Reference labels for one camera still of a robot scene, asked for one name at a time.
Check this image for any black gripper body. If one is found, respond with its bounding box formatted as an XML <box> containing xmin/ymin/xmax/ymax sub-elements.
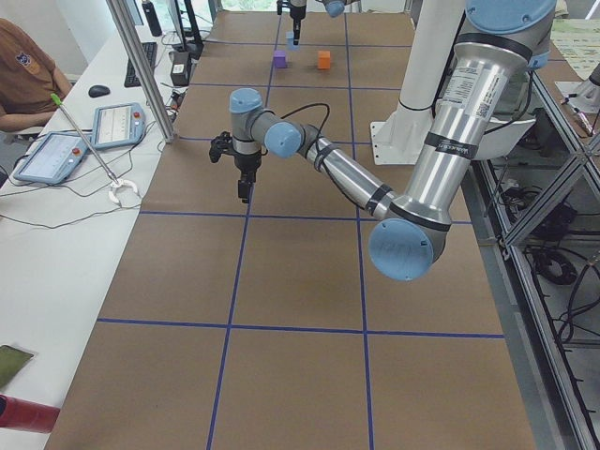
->
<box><xmin>288</xmin><ymin>0</ymin><xmax>308</xmax><ymax>20</ymax></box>
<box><xmin>233</xmin><ymin>152</ymin><xmax>261</xmax><ymax>182</ymax></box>

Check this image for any light blue foam block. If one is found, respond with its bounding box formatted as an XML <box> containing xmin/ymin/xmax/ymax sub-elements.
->
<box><xmin>285</xmin><ymin>31</ymin><xmax>299</xmax><ymax>51</ymax></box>

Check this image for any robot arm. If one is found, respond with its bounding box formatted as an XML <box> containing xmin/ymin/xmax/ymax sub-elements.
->
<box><xmin>222</xmin><ymin>1</ymin><xmax>556</xmax><ymax>281</ymax></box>
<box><xmin>277</xmin><ymin>0</ymin><xmax>354</xmax><ymax>46</ymax></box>

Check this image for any purple foam block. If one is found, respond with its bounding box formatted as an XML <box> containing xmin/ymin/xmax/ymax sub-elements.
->
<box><xmin>273</xmin><ymin>50</ymin><xmax>288</xmax><ymax>68</ymax></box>

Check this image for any orange foam block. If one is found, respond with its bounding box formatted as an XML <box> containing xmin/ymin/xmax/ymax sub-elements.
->
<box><xmin>317</xmin><ymin>50</ymin><xmax>332</xmax><ymax>70</ymax></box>

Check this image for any black monitor stand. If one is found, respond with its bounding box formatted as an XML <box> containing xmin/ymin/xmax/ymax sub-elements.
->
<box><xmin>169</xmin><ymin>0</ymin><xmax>204</xmax><ymax>61</ymax></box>

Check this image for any black power adapter box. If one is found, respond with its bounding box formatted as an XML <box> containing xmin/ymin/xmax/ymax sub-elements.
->
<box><xmin>170</xmin><ymin>52</ymin><xmax>191</xmax><ymax>87</ymax></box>

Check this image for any metal grabber stick green tip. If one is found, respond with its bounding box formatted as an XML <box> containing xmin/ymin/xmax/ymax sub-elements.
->
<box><xmin>51</xmin><ymin>93</ymin><xmax>141</xmax><ymax>207</ymax></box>

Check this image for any far blue teach pendant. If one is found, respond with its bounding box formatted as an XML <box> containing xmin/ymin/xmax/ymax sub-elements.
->
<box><xmin>91</xmin><ymin>102</ymin><xmax>145</xmax><ymax>150</ymax></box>

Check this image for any blue teach pendant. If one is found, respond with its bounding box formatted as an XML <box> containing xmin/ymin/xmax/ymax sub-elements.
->
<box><xmin>13</xmin><ymin>132</ymin><xmax>88</xmax><ymax>185</ymax></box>
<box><xmin>91</xmin><ymin>102</ymin><xmax>145</xmax><ymax>150</ymax></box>

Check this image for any black water bottle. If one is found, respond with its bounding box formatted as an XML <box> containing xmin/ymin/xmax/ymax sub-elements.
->
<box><xmin>142</xmin><ymin>0</ymin><xmax>162</xmax><ymax>37</ymax></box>

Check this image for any black keyboard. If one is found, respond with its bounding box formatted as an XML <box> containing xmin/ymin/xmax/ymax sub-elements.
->
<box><xmin>124</xmin><ymin>41</ymin><xmax>158</xmax><ymax>89</ymax></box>

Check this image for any black computer mouse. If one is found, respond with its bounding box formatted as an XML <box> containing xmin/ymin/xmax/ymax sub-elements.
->
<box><xmin>88</xmin><ymin>84</ymin><xmax>111</xmax><ymax>98</ymax></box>

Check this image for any near blue teach pendant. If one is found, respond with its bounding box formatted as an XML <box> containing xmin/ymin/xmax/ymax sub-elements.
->
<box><xmin>13</xmin><ymin>132</ymin><xmax>88</xmax><ymax>185</ymax></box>

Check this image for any person in brown shirt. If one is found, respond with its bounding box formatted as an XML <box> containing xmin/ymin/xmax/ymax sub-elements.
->
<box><xmin>1</xmin><ymin>19</ymin><xmax>72</xmax><ymax>132</ymax></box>

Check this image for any green cloth pouch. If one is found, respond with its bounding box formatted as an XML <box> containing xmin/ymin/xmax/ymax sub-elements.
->
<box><xmin>0</xmin><ymin>345</ymin><xmax>34</xmax><ymax>388</ymax></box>

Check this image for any red cylinder bottle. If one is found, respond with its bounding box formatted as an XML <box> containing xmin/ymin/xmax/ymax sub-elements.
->
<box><xmin>1</xmin><ymin>395</ymin><xmax>60</xmax><ymax>433</ymax></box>

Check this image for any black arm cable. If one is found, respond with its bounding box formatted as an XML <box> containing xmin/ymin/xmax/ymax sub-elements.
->
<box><xmin>278</xmin><ymin>103</ymin><xmax>381</xmax><ymax>212</ymax></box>

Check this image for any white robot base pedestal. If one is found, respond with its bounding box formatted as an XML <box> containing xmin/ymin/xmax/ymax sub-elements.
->
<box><xmin>369</xmin><ymin>0</ymin><xmax>538</xmax><ymax>167</ymax></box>

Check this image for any aluminium frame post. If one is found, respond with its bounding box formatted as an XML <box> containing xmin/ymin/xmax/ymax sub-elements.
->
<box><xmin>106</xmin><ymin>0</ymin><xmax>174</xmax><ymax>143</ymax></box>

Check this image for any aluminium side frame rack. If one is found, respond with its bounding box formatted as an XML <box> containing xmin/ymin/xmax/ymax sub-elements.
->
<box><xmin>467</xmin><ymin>59</ymin><xmax>599</xmax><ymax>449</ymax></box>

